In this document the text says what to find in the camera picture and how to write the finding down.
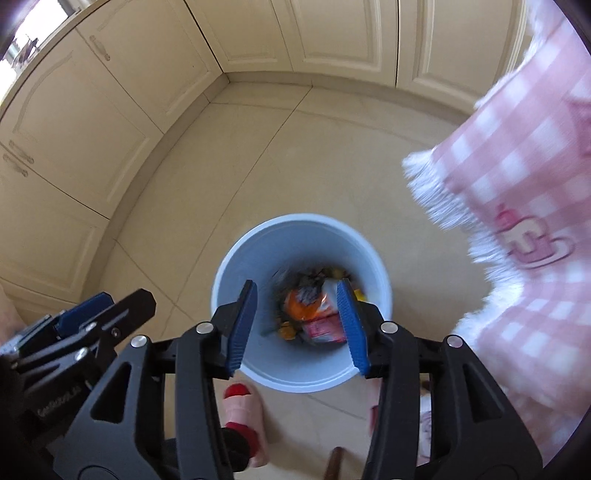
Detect red crushed soda can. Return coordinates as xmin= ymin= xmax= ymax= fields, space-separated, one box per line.
xmin=303 ymin=314 xmax=346 ymax=344

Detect lower cream cabinets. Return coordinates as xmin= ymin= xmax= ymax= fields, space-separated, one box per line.
xmin=1 ymin=1 xmax=529 ymax=321

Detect pink slipper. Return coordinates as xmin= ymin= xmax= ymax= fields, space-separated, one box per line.
xmin=221 ymin=382 xmax=269 ymax=472

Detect pink checkered tablecloth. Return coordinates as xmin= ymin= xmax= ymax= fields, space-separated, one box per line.
xmin=403 ymin=1 xmax=590 ymax=461

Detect light blue trash bin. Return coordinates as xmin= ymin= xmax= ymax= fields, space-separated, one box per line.
xmin=211 ymin=213 xmax=394 ymax=394

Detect orange crushed soda can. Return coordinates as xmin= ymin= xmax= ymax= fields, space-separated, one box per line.
xmin=283 ymin=281 xmax=338 ymax=322

